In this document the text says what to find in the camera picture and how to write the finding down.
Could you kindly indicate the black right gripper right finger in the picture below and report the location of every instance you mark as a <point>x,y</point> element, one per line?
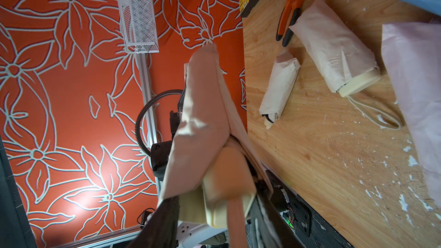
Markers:
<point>267,229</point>

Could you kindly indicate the cream sleeved umbrella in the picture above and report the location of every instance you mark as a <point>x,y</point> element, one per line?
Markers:
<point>347,65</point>

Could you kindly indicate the small cream folded umbrella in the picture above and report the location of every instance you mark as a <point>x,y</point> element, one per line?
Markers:
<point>283,76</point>

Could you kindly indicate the aluminium frame rail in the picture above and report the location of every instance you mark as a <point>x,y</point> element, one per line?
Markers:
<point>108,240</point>

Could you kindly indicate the pink sleeved umbrella long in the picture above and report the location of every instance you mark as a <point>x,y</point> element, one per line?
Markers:
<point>411,53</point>

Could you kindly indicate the orange handled pliers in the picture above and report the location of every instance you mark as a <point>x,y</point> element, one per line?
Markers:
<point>289,16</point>

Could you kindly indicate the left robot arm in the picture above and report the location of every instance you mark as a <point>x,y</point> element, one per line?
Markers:
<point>189,235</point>

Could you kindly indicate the pink sleeved umbrella short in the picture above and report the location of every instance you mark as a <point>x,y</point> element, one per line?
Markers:
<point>213,167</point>

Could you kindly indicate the white mesh basket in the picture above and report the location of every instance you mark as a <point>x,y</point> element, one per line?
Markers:
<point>138,26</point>

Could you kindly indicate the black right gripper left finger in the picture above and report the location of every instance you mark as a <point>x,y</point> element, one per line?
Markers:
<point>161,230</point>

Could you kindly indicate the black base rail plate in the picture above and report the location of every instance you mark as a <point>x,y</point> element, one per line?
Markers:
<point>305,222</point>

